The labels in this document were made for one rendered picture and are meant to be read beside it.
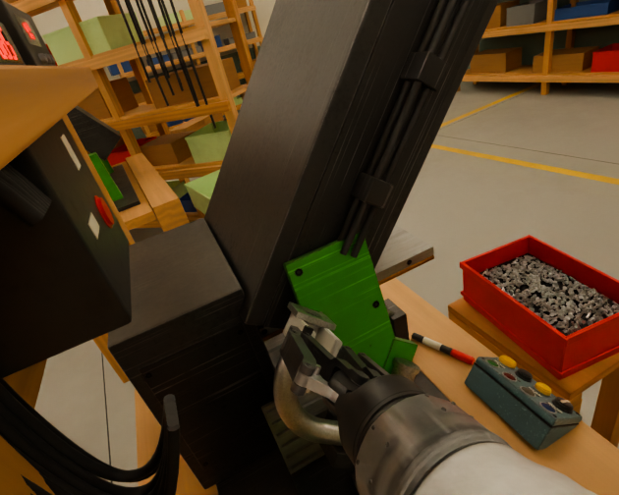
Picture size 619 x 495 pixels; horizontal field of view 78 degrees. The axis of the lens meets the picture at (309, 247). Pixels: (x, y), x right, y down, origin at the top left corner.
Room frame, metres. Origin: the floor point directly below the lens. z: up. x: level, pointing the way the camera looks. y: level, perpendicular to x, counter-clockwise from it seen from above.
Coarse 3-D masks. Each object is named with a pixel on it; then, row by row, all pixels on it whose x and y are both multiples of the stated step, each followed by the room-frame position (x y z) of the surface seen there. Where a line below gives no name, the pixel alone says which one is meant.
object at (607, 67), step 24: (552, 0) 4.92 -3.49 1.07; (576, 0) 5.08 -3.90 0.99; (600, 0) 4.83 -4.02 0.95; (504, 24) 5.67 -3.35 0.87; (528, 24) 5.22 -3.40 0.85; (552, 24) 4.91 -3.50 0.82; (576, 24) 4.61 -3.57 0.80; (600, 24) 4.37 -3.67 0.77; (504, 48) 5.93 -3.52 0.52; (552, 48) 4.94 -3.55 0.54; (576, 48) 4.95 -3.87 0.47; (480, 72) 5.93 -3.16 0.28; (504, 72) 5.58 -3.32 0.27; (528, 72) 5.25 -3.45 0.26; (552, 72) 4.92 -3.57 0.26; (576, 72) 4.64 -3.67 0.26; (600, 72) 4.37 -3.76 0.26
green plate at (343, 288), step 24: (336, 240) 0.44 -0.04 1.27; (288, 264) 0.41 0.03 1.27; (312, 264) 0.41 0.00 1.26; (336, 264) 0.42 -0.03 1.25; (360, 264) 0.42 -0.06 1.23; (312, 288) 0.40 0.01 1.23; (336, 288) 0.41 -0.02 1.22; (360, 288) 0.41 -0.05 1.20; (336, 312) 0.40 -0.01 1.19; (360, 312) 0.40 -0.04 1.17; (384, 312) 0.41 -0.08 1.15; (336, 336) 0.39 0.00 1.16; (360, 336) 0.39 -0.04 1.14; (384, 336) 0.40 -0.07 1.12; (384, 360) 0.38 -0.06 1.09
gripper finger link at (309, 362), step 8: (288, 336) 0.29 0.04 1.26; (296, 336) 0.29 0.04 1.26; (288, 344) 0.28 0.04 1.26; (296, 344) 0.27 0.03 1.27; (304, 344) 0.27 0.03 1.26; (280, 352) 0.29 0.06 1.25; (288, 352) 0.27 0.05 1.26; (296, 352) 0.26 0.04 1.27; (304, 352) 0.25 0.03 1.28; (288, 360) 0.26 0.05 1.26; (296, 360) 0.25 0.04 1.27; (304, 360) 0.23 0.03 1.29; (312, 360) 0.24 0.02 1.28; (288, 368) 0.25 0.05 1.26; (296, 368) 0.24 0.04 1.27; (304, 368) 0.22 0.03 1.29; (312, 368) 0.22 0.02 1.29; (296, 384) 0.21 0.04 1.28; (296, 392) 0.21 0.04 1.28; (304, 392) 0.21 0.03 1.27
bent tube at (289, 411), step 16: (288, 304) 0.39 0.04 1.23; (304, 320) 0.36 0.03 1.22; (320, 320) 0.35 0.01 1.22; (288, 384) 0.33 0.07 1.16; (288, 400) 0.32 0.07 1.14; (288, 416) 0.31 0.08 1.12; (304, 416) 0.32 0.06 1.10; (304, 432) 0.31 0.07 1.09; (320, 432) 0.31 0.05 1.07; (336, 432) 0.31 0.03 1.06
